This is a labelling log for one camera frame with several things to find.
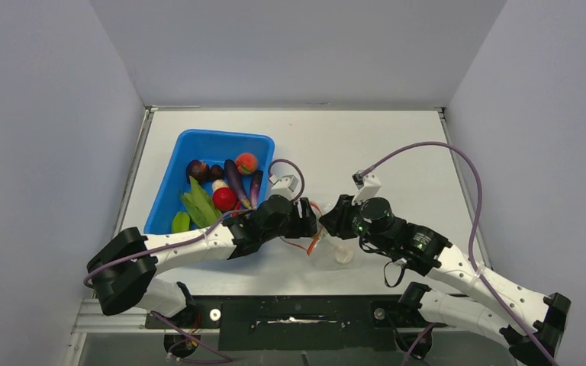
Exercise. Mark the fake red chili pepper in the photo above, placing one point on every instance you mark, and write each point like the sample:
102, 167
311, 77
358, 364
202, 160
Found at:
236, 209

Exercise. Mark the blue plastic bin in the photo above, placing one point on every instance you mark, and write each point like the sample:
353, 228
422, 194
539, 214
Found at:
212, 148

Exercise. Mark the small dark fake fig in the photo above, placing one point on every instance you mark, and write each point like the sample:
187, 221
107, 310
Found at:
215, 172

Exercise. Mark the fake peach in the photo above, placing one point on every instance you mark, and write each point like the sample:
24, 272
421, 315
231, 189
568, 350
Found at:
246, 163

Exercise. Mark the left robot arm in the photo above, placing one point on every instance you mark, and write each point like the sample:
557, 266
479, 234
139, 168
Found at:
123, 274

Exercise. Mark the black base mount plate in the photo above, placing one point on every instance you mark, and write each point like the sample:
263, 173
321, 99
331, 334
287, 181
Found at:
292, 340

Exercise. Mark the green fake leafy vegetable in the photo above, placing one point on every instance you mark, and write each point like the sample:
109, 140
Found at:
199, 206

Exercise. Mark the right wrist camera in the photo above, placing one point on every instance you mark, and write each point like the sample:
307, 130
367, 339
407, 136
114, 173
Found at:
368, 187

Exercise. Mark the fake purple eggplant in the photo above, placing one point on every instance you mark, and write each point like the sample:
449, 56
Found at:
255, 188
234, 180

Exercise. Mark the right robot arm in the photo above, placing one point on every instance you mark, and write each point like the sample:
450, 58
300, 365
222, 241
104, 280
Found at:
529, 324

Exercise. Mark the white fake garlic piece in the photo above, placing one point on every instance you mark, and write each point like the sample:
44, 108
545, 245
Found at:
343, 255

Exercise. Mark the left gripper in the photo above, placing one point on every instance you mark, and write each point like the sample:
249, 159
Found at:
305, 226

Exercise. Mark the clear zip top bag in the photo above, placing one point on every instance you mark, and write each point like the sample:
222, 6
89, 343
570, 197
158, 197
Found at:
317, 253

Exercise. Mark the fake dark plum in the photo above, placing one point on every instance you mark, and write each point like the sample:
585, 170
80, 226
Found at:
197, 170

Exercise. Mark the green fake lime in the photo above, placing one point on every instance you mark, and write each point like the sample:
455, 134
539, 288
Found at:
181, 222

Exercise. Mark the small fake white mushroom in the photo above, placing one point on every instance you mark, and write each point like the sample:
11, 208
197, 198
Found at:
218, 184

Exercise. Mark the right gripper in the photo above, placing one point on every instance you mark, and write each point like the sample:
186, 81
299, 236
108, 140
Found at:
336, 220

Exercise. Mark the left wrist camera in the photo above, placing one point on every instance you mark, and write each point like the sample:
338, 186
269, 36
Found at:
283, 186

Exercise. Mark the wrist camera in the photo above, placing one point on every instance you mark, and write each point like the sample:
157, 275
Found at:
368, 187
283, 186

